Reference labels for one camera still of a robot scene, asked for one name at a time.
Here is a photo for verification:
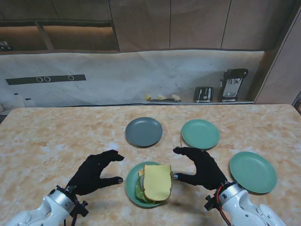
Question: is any red black right arm cable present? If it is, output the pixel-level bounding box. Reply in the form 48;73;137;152
215;186;232;226

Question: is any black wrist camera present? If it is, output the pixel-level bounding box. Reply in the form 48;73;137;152
70;200;89;218
204;194;219;211

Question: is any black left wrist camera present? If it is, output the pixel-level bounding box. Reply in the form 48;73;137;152
70;200;89;218

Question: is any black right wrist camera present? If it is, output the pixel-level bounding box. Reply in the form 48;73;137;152
204;194;219;211

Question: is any black wall socket strip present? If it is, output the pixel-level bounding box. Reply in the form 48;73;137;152
5;74;87;85

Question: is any tall white container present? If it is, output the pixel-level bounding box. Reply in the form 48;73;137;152
11;93;24;109

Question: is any black silver toaster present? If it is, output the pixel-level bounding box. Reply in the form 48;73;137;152
193;86;214;103

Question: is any black silver coffee machine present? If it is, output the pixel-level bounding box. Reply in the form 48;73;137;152
218;68;249;103

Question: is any green lettuce leaf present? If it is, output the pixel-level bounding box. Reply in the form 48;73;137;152
134;178;157;204

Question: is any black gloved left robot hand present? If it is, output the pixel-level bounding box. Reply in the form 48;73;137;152
65;149;125;196

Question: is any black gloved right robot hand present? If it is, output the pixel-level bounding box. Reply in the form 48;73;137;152
173;146;228;191

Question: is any green bread plate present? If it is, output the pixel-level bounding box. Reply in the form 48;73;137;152
180;119;221;151

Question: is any grey plate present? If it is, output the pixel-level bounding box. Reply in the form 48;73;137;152
125;117;163;148

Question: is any dark cutting board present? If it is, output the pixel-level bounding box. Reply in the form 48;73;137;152
147;97;182;103

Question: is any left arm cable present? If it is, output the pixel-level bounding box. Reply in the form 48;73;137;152
69;195;82;226

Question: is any green lettuce plate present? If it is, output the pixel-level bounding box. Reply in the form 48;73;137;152
229;151;278;194

